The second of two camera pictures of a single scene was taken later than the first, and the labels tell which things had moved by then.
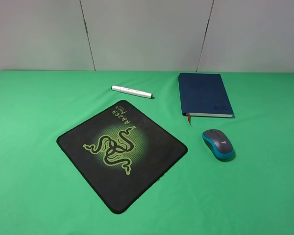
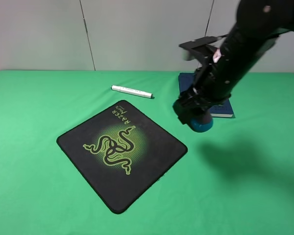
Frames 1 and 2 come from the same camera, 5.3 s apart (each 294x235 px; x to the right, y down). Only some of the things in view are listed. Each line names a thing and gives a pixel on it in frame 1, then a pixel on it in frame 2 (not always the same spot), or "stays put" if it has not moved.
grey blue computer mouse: (220, 145) -> (202, 123)
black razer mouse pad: (121, 155) stays put
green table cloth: (36, 190) stays put
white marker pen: (132, 91) stays put
